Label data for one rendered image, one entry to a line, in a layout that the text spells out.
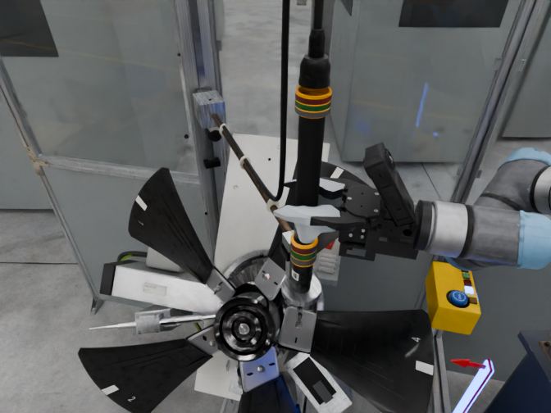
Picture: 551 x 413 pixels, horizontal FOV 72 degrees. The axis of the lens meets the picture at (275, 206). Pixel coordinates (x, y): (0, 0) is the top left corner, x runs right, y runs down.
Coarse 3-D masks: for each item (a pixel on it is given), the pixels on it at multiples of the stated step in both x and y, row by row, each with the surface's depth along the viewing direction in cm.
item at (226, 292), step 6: (210, 276) 78; (216, 276) 76; (210, 282) 80; (216, 282) 77; (210, 288) 81; (222, 288) 77; (228, 288) 75; (216, 294) 81; (222, 294) 79; (228, 294) 77; (222, 300) 81
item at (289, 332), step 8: (288, 312) 77; (296, 312) 77; (304, 312) 77; (312, 312) 77; (288, 320) 75; (296, 320) 76; (304, 320) 76; (312, 320) 76; (288, 328) 74; (296, 328) 74; (304, 328) 75; (312, 328) 75; (280, 336) 72; (288, 336) 73; (296, 336) 73; (304, 336) 73; (312, 336) 73; (280, 344) 72; (288, 344) 71; (296, 344) 72; (304, 344) 72
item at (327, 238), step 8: (296, 168) 83; (328, 168) 77; (328, 176) 76; (344, 176) 74; (352, 176) 73; (288, 200) 82; (336, 208) 72; (280, 232) 79; (328, 232) 71; (336, 232) 70; (280, 240) 78; (320, 240) 71; (328, 240) 70; (272, 248) 78; (320, 248) 70; (272, 256) 78; (280, 256) 76; (280, 264) 74
